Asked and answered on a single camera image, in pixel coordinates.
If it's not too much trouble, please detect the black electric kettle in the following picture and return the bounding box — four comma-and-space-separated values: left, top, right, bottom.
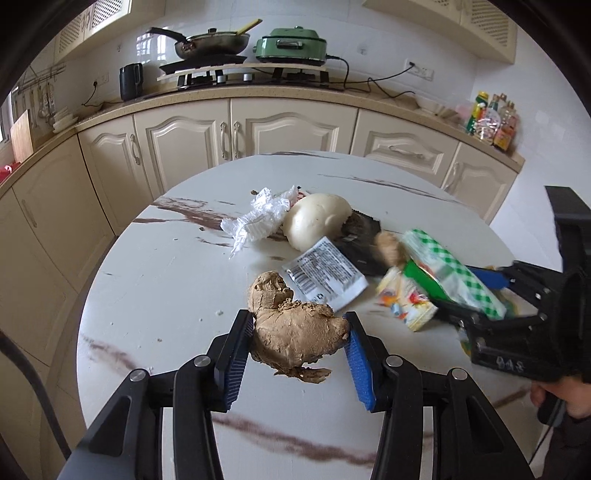
119, 62, 144, 101

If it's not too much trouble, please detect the cream lattice door wall cabinet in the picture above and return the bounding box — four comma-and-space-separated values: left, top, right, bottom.
362, 0, 518, 65
55, 0, 134, 61

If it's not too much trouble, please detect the small ginger piece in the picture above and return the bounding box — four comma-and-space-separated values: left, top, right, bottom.
374, 231, 407, 268

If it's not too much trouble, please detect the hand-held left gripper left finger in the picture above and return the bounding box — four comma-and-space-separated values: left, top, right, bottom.
58, 310, 257, 480

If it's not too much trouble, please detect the white barcode packet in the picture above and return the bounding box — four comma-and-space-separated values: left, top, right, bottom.
281, 236, 369, 311

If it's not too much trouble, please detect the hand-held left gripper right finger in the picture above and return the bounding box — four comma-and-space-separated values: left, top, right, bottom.
342, 311, 536, 480

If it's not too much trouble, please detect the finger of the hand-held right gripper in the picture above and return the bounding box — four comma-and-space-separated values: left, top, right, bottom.
436, 300, 550, 342
466, 261, 568, 305

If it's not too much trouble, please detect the group of condiment bottles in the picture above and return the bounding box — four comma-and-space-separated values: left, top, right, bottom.
466, 90, 519, 153

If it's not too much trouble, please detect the round white marble table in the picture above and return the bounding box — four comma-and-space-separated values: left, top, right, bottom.
76, 150, 546, 480

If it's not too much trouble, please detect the person's right hand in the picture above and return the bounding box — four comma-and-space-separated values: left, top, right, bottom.
531, 376, 591, 425

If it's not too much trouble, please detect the wall rail with hanging utensils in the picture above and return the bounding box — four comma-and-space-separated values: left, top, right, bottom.
11, 65, 65, 125

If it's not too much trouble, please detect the green checkered packet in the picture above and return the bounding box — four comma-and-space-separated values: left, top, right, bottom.
399, 228, 509, 321

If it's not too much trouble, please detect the green electric cooking pot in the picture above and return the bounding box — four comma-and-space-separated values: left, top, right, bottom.
253, 28, 328, 65

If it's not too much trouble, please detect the white steamed bun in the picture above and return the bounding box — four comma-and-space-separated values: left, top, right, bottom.
283, 193, 352, 252

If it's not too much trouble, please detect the black snack packet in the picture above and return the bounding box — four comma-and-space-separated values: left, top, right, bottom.
332, 210, 393, 278

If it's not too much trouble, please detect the black wok with lid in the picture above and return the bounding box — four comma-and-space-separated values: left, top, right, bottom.
148, 18, 264, 61

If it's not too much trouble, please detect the black kettle cable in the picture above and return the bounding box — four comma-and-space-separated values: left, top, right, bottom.
82, 83, 106, 110

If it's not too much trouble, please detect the thick black cable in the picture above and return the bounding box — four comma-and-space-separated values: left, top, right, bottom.
0, 330, 72, 462

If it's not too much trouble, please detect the large ginger root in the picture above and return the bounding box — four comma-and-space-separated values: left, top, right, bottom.
248, 271, 351, 383

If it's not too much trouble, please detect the stack of white bowls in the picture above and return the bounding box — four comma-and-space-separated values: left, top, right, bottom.
51, 106, 79, 134

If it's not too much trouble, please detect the crumpled clear plastic wrapper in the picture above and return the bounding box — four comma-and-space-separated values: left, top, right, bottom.
221, 185, 301, 259

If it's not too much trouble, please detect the white bowl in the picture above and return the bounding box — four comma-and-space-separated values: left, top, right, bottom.
416, 99, 458, 121

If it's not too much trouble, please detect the wooden cutting board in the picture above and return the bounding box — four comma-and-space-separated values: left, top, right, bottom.
10, 108, 34, 162

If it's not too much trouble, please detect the yellow colourful snack packet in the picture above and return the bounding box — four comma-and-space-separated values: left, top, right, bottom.
375, 261, 439, 333

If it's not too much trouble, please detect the black power cable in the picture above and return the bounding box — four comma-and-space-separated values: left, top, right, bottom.
325, 55, 416, 100

